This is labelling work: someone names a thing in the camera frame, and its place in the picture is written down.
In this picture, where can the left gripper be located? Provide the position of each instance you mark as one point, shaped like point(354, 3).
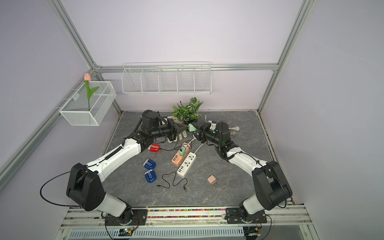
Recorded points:
point(174, 127)

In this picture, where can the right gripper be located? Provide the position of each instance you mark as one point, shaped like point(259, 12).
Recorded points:
point(205, 128)

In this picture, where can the green USB charger cube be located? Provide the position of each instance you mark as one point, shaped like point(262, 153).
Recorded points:
point(183, 150)

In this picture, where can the black USB cable spare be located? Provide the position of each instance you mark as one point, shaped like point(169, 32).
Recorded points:
point(173, 184)

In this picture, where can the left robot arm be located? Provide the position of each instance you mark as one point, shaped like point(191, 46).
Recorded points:
point(85, 181)

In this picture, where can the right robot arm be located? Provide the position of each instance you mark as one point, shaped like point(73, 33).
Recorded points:
point(270, 183)

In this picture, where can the blue electric shaver upper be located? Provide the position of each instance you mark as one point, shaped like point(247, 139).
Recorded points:
point(149, 164)

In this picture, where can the blue electric shaver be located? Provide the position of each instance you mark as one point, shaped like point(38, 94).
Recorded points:
point(149, 164)
point(150, 176)

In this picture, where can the blue electric shaver lower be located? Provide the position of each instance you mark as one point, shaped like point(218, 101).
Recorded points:
point(150, 176)

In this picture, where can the white gardening glove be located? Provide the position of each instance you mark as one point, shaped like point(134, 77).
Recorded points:
point(178, 122)

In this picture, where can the potted green plant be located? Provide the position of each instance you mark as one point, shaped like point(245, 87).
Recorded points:
point(187, 113)

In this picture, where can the orange power strip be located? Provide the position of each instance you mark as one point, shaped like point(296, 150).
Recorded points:
point(177, 159)

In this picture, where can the white power strip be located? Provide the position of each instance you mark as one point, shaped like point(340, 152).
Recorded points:
point(186, 165)

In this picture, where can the pink charger cube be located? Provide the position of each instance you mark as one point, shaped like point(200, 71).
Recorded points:
point(212, 180)

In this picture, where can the artificial pink tulip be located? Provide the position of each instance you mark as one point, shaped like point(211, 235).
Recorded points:
point(90, 91)

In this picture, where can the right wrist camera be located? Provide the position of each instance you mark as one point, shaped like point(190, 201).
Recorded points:
point(213, 125)

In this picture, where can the white wire wall shelf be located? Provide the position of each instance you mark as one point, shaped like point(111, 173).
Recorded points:
point(167, 78)

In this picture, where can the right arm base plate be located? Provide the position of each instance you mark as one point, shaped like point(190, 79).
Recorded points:
point(240, 216)

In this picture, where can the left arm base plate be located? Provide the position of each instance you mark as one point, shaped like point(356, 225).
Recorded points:
point(133, 217)

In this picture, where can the white mesh wall basket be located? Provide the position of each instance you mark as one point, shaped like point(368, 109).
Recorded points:
point(75, 109)

